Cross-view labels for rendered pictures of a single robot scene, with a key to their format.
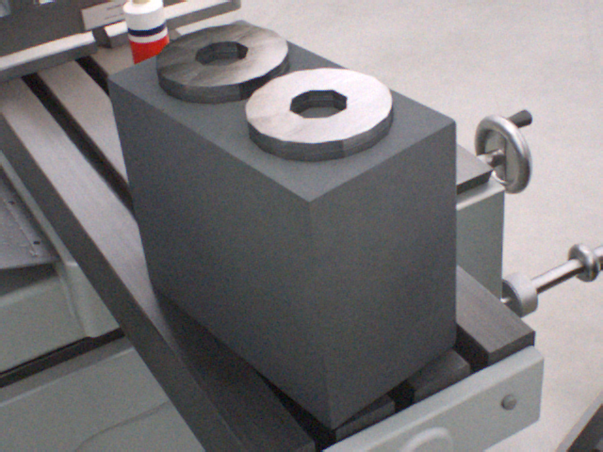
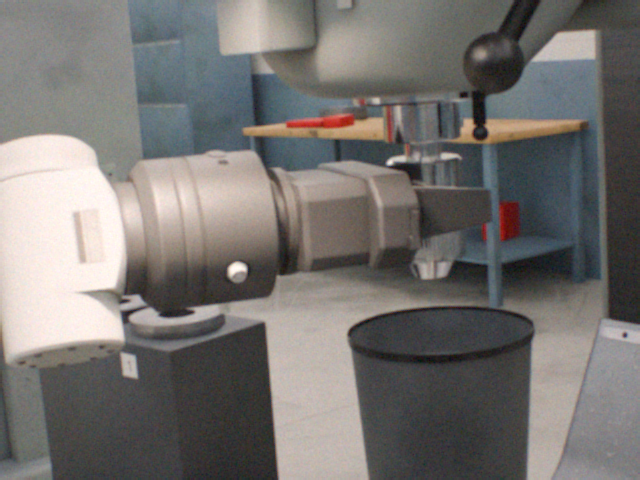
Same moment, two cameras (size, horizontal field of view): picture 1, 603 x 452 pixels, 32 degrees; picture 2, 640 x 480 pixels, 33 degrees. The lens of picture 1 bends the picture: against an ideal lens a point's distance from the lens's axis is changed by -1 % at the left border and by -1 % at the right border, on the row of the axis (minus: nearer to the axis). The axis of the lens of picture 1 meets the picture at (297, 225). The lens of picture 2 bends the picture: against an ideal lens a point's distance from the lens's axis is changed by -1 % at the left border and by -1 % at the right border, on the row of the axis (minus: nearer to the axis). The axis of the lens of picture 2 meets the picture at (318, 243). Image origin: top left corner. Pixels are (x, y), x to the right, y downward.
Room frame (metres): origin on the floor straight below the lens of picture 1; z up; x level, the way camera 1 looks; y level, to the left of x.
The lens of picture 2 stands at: (1.65, 0.00, 1.34)
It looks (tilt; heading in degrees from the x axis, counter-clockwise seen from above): 10 degrees down; 170
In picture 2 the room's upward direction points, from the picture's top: 4 degrees counter-clockwise
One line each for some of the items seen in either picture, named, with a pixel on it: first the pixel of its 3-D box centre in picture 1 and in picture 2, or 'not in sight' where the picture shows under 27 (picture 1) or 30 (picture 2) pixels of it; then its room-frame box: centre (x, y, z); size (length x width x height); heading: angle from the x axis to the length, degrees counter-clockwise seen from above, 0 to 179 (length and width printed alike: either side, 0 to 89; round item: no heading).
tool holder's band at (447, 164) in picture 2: not in sight; (423, 165); (1.00, 0.18, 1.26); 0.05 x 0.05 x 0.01
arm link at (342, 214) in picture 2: not in sight; (287, 224); (1.02, 0.09, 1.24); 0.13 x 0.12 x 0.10; 8
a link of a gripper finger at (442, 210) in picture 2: not in sight; (446, 211); (1.04, 0.19, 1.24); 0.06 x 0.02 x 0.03; 98
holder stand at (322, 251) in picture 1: (283, 204); (153, 405); (0.61, 0.01, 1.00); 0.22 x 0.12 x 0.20; 36
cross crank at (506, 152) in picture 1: (482, 163); not in sight; (1.22, -0.26, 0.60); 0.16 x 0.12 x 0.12; 116
